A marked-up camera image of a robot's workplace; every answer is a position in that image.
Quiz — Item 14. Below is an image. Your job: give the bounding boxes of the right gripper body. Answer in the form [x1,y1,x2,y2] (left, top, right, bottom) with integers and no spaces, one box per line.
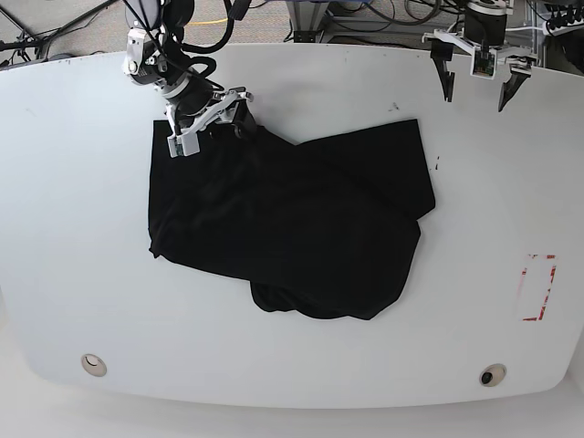
[165,87,254,136]

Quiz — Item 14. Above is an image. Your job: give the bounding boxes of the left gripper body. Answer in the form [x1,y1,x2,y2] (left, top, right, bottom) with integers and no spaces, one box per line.
[422,29,535,65]

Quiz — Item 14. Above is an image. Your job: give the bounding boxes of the black T-shirt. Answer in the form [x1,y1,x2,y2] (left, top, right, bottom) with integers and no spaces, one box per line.
[148,120,435,320]

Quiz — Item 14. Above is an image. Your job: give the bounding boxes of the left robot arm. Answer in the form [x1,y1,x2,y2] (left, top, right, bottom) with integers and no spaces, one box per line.
[422,1,537,111]

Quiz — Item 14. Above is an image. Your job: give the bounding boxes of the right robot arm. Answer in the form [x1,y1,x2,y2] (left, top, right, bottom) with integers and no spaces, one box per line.
[123,1,257,143]

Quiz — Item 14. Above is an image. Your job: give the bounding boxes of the white power strip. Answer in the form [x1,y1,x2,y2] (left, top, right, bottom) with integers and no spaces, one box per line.
[542,9,583,37]

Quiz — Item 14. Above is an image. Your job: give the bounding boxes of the red tape rectangle marking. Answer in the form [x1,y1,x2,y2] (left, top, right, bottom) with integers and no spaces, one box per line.
[516,254,558,321]

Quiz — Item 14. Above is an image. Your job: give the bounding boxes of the left table grommet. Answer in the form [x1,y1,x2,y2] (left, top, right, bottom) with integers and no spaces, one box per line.
[80,354,107,378]

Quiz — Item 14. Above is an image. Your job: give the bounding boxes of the table grommet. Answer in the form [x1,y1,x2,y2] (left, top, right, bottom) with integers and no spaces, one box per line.
[479,363,506,387]
[80,354,107,378]

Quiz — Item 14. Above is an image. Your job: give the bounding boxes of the right table grommet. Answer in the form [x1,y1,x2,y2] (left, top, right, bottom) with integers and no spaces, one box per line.
[479,363,506,387]

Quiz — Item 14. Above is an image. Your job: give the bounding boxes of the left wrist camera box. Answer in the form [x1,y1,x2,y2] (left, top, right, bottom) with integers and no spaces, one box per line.
[470,47,496,79]

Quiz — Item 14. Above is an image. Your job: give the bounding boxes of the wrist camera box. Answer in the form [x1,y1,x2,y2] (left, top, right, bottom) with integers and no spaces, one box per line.
[470,47,496,79]
[167,131,200,158]

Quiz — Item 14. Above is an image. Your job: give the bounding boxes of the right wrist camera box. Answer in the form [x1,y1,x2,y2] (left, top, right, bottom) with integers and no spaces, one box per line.
[167,131,200,158]

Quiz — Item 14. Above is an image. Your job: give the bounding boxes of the aluminium table leg frame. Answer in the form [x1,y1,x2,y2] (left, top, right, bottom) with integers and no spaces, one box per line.
[286,1,334,44]

